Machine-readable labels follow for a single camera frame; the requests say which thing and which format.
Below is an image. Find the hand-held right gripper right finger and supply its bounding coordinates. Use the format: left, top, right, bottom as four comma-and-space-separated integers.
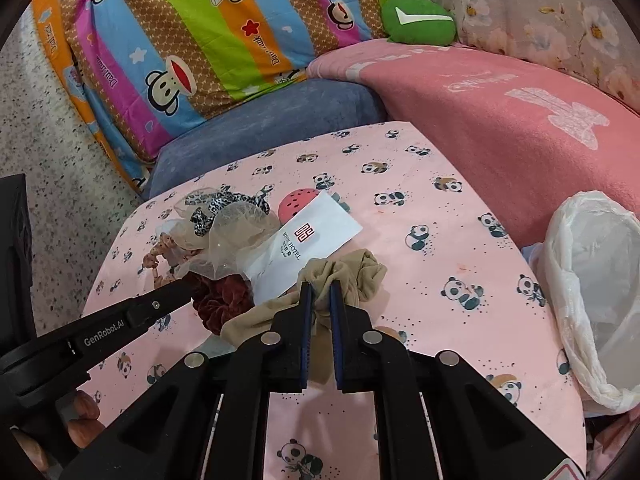
330, 279, 576, 480

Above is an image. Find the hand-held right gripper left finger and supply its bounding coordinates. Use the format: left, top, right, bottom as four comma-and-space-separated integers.
60, 280, 314, 480

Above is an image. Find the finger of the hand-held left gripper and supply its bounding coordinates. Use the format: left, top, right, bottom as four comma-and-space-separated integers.
122, 276, 197, 332

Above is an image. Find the dark red velvet scrunchie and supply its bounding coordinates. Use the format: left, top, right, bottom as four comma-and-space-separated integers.
187, 270, 257, 336

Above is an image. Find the beige stocking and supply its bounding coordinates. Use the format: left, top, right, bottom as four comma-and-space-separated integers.
220, 249, 388, 381

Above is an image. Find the pink watermelon plush toy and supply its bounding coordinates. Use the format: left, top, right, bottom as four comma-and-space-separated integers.
277, 189, 351, 224

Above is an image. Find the white plastic bag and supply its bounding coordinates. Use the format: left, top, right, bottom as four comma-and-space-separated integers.
527, 191, 640, 413

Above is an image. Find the person's left hand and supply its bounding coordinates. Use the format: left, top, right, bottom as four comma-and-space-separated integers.
12, 389, 105, 473

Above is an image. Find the pink panda print cloth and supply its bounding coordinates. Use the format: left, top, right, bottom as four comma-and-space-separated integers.
75, 120, 588, 480

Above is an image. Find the white paper envelope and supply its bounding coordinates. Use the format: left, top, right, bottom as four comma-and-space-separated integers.
235, 191, 363, 306

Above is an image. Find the beige organza scrunchie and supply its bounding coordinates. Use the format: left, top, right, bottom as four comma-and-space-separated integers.
160, 190, 281, 281

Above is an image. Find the leopard print scrunchie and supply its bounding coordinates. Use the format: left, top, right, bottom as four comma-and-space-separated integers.
187, 187, 271, 238

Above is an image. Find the blue velvet cushion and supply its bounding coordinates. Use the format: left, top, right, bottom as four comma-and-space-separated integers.
142, 77, 388, 201

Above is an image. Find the pink blanket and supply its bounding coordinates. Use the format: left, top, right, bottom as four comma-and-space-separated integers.
306, 40, 640, 251

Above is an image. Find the striped monkey print pillow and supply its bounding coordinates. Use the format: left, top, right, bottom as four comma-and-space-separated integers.
30, 0, 393, 196

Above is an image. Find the green plush toy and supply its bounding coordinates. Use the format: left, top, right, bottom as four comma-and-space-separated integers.
381, 0, 457, 45

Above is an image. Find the floral printed cloth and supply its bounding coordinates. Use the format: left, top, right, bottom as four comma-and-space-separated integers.
370, 0, 640, 111

